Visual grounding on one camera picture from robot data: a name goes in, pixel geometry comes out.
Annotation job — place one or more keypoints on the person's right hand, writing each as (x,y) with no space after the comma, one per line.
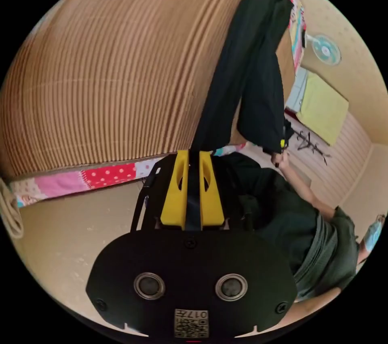
(280,162)

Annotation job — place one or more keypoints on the bed with woven mat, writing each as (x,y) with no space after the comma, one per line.
(106,62)

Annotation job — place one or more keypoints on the wall fan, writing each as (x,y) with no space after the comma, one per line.
(325,49)

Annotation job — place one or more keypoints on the person's body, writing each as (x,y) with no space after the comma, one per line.
(291,228)

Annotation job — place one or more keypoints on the black pants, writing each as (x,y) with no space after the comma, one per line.
(251,77)

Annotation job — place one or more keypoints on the person's left forearm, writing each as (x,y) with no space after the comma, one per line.
(316,304)

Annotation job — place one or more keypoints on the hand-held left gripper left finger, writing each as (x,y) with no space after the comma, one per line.
(173,195)

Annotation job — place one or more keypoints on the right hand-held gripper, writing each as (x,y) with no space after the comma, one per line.
(288,131)

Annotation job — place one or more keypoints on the yellow-green curtain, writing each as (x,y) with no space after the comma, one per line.
(324,107)

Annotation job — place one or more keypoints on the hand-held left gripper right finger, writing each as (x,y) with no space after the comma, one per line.
(212,198)

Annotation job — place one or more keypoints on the person's right forearm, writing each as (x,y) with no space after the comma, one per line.
(306,189)

